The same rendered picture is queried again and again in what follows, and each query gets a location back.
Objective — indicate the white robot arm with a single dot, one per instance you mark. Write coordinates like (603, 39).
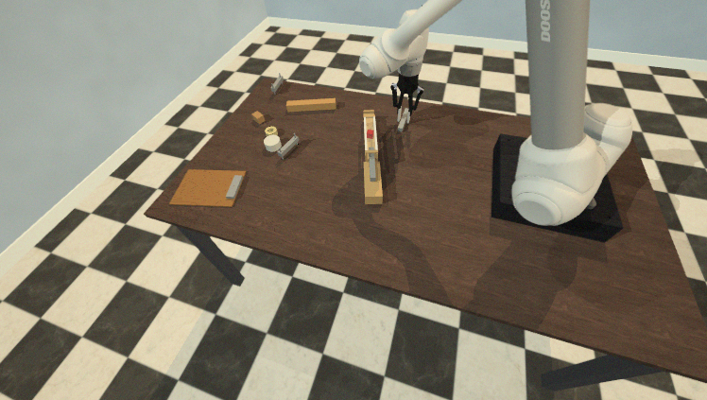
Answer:
(557, 171)

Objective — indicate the small brown cube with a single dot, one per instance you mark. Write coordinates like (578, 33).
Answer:
(258, 117)

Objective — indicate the brown clipboard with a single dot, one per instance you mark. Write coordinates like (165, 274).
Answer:
(209, 188)

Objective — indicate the cream short cylinder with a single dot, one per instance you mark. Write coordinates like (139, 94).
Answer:
(272, 143)

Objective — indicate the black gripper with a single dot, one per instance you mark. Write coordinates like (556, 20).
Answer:
(407, 85)

